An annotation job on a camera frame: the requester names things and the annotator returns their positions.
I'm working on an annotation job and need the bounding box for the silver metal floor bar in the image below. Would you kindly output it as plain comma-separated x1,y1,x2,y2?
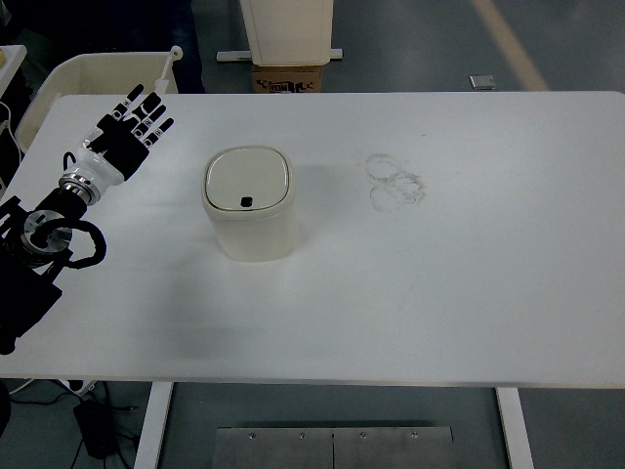
216,47,346,64

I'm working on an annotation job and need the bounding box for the large open cream tub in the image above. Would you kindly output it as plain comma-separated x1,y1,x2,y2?
14,45,185,153

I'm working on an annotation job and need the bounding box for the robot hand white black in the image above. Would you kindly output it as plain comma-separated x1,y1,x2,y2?
65,83,176,188

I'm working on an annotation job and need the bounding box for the black power adapter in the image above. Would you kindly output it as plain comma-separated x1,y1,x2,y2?
72,398,116,460

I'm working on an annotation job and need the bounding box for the white hanging cable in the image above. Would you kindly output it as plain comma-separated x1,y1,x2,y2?
0,101,24,165

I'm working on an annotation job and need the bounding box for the grey metal plate with screws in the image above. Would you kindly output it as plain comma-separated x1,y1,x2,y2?
215,426,454,469

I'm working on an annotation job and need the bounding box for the white side table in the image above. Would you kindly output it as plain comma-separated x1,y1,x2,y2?
0,44,28,99

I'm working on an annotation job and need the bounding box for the black floor cable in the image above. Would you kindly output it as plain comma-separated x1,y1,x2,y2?
9,380,143,469

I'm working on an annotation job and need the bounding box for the white table leg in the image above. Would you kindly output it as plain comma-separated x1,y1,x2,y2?
134,382,175,469
495,387,536,469

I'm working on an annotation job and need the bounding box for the brown cardboard box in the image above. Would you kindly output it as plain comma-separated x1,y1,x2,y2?
251,63,324,94

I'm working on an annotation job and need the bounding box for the small cream trash bin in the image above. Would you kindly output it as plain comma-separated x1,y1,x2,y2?
201,145,299,264

